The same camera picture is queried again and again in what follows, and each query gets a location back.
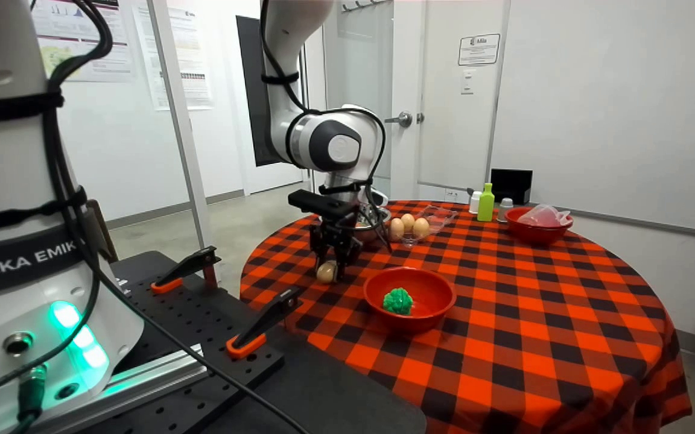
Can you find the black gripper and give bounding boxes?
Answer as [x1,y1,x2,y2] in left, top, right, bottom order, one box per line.
[306,206,365,276]

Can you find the silver metal bowl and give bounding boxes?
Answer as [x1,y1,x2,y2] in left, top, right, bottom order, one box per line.
[352,188,393,246]

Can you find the red bowl with green ball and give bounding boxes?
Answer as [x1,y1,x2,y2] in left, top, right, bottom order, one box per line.
[361,265,459,337]

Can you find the clear plastic egg tray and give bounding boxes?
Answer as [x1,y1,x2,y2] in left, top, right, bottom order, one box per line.
[383,206,459,246]

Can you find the red bowl with pink plastic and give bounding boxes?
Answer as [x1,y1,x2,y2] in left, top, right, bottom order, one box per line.
[504,206,576,248]

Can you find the green spiky ball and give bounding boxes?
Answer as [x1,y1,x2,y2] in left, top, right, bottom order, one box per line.
[381,285,417,316]

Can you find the black orange clamp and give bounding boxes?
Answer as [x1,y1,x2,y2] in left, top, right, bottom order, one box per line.
[150,243,225,300]
[225,285,306,363]

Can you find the green plastic bottle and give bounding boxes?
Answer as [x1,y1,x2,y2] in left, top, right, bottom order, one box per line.
[476,182,498,228]

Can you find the white door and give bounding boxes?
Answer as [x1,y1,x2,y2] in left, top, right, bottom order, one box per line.
[385,0,511,202]

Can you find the grey metal pole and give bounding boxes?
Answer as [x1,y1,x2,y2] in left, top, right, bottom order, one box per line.
[144,0,217,254]

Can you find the orange black plaid tablecloth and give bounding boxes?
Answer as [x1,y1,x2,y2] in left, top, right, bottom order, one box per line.
[237,197,695,434]

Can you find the pink plastic wrapper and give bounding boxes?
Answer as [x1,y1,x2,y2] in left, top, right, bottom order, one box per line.
[517,201,571,229]

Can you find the white paper sheet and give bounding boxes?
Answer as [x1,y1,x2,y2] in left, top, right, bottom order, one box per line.
[161,0,215,111]

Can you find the white door sign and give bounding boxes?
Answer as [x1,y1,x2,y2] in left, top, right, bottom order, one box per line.
[457,31,504,71]

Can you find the silver door handle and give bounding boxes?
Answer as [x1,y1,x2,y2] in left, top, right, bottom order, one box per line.
[383,111,417,130]

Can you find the black wall panel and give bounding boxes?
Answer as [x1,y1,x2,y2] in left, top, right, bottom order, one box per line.
[233,14,294,170]

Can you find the black wall box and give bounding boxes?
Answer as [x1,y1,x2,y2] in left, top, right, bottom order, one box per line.
[488,167,535,207]

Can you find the silver aluminium rail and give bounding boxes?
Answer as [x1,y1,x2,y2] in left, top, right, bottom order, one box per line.
[43,343,215,431]

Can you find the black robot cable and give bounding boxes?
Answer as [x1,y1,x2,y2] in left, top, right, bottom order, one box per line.
[0,0,312,434]

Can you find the paper wall poster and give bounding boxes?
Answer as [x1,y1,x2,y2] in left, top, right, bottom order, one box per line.
[32,0,138,85]

